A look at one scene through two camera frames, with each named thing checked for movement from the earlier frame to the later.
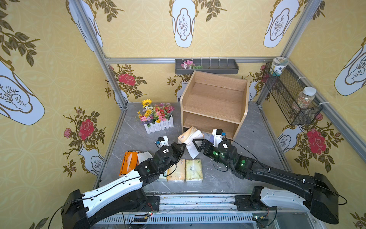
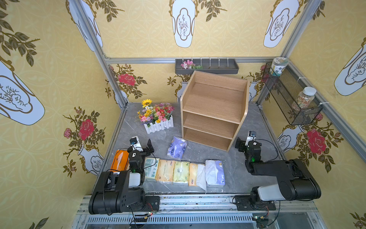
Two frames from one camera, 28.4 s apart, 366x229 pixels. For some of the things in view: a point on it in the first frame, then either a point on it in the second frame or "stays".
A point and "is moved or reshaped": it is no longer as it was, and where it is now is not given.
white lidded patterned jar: x=278 y=63 stays
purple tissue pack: x=211 y=139 -> x=215 y=173
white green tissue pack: x=162 y=178 is moved or reshaped
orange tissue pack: x=129 y=162 is moved or reshaped
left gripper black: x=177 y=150 -> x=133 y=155
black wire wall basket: x=297 y=103 stays
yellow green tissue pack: x=194 y=169 -> x=181 y=171
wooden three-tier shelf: x=211 y=102 stays
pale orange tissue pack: x=187 y=138 -> x=192 y=174
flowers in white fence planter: x=155 y=118 stays
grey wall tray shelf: x=220 y=66 stays
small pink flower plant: x=188 y=65 stays
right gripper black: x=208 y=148 -> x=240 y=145
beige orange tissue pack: x=178 y=174 is moved or reshaped
